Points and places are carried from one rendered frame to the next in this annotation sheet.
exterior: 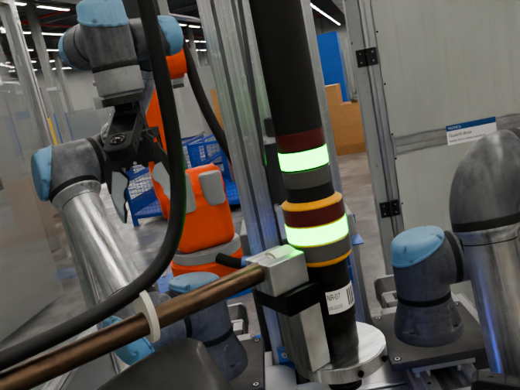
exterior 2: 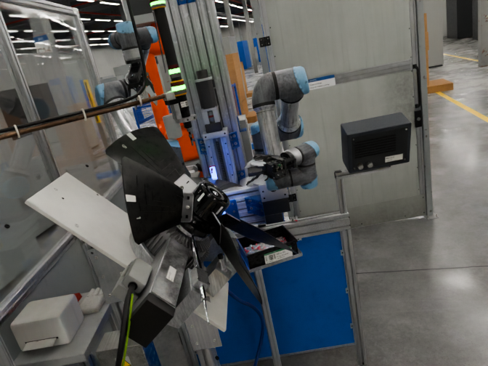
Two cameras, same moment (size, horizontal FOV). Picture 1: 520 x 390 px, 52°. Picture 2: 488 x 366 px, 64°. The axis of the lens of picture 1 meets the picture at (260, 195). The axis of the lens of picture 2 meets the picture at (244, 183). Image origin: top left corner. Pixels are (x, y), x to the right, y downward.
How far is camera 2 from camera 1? 0.93 m
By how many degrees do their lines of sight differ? 6
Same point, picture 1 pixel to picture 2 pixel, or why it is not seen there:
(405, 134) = not seen: hidden behind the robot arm
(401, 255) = (253, 129)
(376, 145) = not seen: hidden behind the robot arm
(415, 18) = (290, 19)
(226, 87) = (179, 57)
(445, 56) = (306, 41)
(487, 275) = (261, 123)
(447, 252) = not seen: hidden behind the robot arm
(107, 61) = (128, 46)
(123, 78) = (133, 52)
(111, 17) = (128, 29)
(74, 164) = (114, 91)
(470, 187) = (255, 92)
